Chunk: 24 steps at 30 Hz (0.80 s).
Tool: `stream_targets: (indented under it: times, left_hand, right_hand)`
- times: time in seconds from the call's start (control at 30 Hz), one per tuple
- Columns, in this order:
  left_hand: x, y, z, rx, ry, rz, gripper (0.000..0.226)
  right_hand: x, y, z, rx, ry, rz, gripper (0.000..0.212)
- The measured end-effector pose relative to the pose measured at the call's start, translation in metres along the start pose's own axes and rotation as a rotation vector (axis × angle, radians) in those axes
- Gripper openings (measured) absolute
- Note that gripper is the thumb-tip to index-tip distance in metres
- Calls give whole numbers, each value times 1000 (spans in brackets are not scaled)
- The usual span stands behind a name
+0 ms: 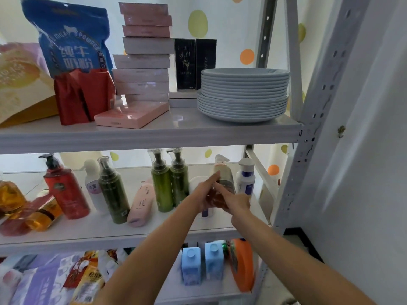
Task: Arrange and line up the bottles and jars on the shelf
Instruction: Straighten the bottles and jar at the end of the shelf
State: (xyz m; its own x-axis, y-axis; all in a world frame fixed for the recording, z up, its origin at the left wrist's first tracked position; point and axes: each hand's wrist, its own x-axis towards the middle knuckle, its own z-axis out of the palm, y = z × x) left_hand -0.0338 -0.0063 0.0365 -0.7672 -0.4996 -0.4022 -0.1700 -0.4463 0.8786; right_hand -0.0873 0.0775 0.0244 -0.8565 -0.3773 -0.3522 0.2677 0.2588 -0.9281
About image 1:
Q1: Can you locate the blue milk powder bag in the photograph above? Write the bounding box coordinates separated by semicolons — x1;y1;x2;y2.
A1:
21;0;114;80

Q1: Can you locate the white bottle with blue label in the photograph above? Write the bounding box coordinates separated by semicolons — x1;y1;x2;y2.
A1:
236;157;256;200

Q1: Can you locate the stack of pink boxes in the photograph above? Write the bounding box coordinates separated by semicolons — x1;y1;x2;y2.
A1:
112;2;175;104

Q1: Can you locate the red and yellow snack packet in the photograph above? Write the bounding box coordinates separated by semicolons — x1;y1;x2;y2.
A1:
63;250;106;305

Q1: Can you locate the light green pump bottle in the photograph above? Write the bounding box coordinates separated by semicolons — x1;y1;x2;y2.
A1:
147;149;175;213
166;148;190;208

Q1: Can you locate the person's left hand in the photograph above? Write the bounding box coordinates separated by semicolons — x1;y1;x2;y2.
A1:
187;171;221;216

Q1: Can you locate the dark green pump bottle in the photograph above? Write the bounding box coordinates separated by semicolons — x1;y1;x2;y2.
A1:
97;155;130;225

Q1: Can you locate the purple and white package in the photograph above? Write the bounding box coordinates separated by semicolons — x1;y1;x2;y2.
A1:
0;253;84;305

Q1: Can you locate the yellow and pink snack bag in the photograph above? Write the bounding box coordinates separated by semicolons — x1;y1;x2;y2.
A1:
0;42;59;128

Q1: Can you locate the tall black box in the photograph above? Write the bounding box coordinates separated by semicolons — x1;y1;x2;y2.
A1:
174;38;196;91
195;38;217;90

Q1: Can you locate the small amber bottle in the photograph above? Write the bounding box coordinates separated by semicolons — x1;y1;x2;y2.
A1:
203;186;230;211

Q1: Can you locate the person's left forearm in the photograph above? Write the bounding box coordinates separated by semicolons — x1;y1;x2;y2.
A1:
93;200;201;305

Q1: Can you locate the white jar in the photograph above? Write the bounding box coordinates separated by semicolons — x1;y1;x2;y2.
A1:
189;176;212;197

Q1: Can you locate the white trigger spray bottle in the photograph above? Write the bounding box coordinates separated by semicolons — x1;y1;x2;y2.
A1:
213;154;236;195

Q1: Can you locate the small white flat box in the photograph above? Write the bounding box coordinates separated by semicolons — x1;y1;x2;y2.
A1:
168;90;200;109

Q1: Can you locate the light blue square bottle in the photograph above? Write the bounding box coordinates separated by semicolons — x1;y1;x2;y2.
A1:
181;247;202;286
204;241;225;281

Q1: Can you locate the round amber bottle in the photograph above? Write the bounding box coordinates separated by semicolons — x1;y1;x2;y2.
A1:
0;171;27;216

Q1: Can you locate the red pump bottle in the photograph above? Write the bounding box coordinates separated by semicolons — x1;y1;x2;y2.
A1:
38;153;91;220

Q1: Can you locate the pink lotion bottle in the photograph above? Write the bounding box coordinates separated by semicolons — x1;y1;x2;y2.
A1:
127;178;157;228

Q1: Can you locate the flat pink gift box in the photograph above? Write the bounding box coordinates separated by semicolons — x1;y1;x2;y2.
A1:
94;101;170;129

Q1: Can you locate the orange detergent bottle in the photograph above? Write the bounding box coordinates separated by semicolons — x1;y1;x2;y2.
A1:
229;239;256;293

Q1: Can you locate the stack of pale blue plates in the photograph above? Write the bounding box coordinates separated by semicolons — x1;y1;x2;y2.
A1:
197;68;291;123

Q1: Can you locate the person's right hand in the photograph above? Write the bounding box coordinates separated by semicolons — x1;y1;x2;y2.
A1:
213;182;252;228

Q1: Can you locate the white metal shelving rack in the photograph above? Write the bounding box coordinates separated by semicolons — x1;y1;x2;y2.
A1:
0;0;372;305

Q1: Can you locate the person's right forearm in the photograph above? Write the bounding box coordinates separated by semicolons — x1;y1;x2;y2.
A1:
230;213;377;305

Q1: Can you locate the white bottle with pink label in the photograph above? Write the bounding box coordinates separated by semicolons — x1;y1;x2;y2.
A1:
83;159;109;214

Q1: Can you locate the amber bottle with red cap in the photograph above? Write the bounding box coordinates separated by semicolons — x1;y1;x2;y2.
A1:
0;189;63;237

